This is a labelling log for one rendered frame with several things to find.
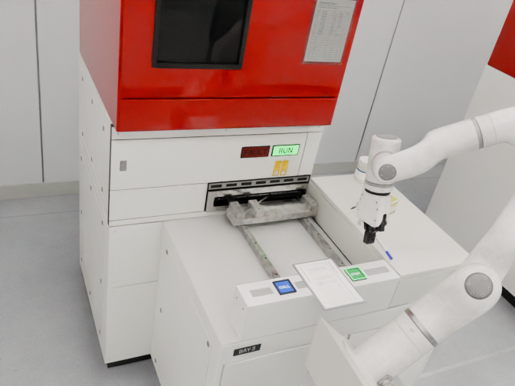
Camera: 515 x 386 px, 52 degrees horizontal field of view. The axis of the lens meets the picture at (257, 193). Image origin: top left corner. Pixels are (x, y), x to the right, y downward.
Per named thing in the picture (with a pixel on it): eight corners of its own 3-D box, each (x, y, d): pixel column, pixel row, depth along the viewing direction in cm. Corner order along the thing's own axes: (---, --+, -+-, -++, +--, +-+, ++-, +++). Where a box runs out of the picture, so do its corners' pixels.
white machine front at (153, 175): (107, 223, 193) (110, 123, 173) (300, 202, 228) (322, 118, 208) (109, 227, 191) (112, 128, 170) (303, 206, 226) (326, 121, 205)
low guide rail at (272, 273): (231, 217, 210) (232, 210, 208) (235, 217, 211) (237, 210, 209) (287, 305, 173) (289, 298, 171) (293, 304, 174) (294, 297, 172)
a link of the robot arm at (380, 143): (396, 187, 150) (391, 177, 159) (405, 142, 145) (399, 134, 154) (366, 184, 151) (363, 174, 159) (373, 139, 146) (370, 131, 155)
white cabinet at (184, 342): (148, 366, 243) (162, 222, 200) (326, 325, 284) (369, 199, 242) (191, 502, 195) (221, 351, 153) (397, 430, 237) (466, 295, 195)
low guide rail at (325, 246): (290, 210, 221) (292, 204, 220) (294, 210, 222) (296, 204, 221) (355, 292, 185) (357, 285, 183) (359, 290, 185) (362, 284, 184)
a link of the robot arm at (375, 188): (358, 175, 157) (356, 185, 158) (376, 186, 150) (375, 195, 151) (381, 174, 161) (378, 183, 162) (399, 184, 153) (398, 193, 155)
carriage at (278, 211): (225, 214, 206) (226, 207, 204) (306, 205, 221) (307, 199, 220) (233, 226, 200) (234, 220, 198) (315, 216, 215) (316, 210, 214)
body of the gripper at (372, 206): (357, 181, 159) (352, 216, 162) (378, 194, 150) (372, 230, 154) (377, 180, 162) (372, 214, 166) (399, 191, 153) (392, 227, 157)
